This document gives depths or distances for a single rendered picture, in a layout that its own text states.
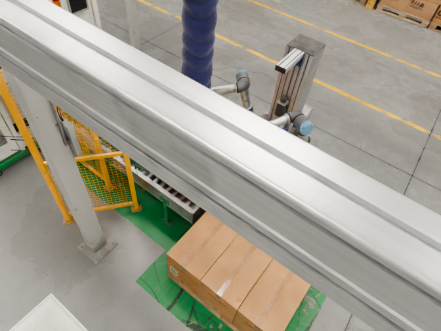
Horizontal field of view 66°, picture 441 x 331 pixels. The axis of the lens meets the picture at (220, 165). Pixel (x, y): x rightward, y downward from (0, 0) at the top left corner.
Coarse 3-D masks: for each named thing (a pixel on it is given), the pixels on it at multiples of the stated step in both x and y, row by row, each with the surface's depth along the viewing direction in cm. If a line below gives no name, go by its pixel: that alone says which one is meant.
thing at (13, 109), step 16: (0, 80) 234; (16, 112) 256; (64, 112) 271; (80, 128) 288; (32, 144) 283; (80, 160) 313; (128, 160) 329; (48, 176) 316; (128, 176) 347; (64, 208) 360; (96, 208) 378; (112, 208) 384; (64, 224) 377
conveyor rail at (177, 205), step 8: (88, 144) 394; (104, 152) 377; (112, 160) 377; (120, 168) 376; (136, 176) 361; (144, 176) 356; (144, 184) 361; (152, 184) 350; (152, 192) 361; (160, 192) 349; (168, 192) 345; (160, 200) 360; (168, 200) 348; (176, 200) 340; (176, 208) 348; (184, 208) 335; (184, 216) 347
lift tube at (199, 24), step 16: (192, 0) 205; (208, 0) 206; (192, 16) 213; (208, 16) 214; (192, 32) 220; (208, 32) 221; (192, 48) 228; (208, 48) 230; (192, 64) 238; (208, 64) 241; (208, 80) 253
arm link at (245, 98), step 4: (236, 72) 312; (240, 72) 308; (244, 72) 308; (236, 76) 310; (240, 76) 305; (244, 76) 304; (248, 76) 308; (236, 80) 313; (248, 88) 320; (244, 92) 320; (248, 92) 322; (244, 96) 324; (248, 96) 325; (244, 100) 328; (248, 100) 329; (244, 104) 333; (248, 104) 333; (252, 104) 338; (248, 108) 335; (252, 108) 338
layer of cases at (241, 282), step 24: (192, 240) 319; (216, 240) 321; (240, 240) 323; (168, 264) 324; (192, 264) 304; (216, 264) 306; (240, 264) 308; (264, 264) 310; (192, 288) 323; (216, 288) 292; (240, 288) 294; (264, 288) 296; (288, 288) 297; (240, 312) 281; (264, 312) 283; (288, 312) 284
